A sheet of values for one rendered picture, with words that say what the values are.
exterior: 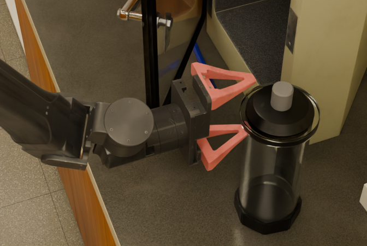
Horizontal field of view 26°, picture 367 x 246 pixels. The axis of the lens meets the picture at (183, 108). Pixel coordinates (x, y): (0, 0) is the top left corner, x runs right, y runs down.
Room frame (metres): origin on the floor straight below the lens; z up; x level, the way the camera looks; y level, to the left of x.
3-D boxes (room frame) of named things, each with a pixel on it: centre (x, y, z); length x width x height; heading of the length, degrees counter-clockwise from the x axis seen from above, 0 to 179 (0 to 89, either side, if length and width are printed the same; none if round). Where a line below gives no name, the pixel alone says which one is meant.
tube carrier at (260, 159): (0.72, -0.13, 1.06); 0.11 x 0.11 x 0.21
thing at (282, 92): (0.72, -0.13, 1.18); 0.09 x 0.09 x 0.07
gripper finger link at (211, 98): (0.68, -0.05, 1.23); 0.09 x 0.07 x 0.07; 112
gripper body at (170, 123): (0.65, 0.02, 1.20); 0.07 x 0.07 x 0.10; 22
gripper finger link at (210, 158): (0.68, -0.04, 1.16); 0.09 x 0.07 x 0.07; 112
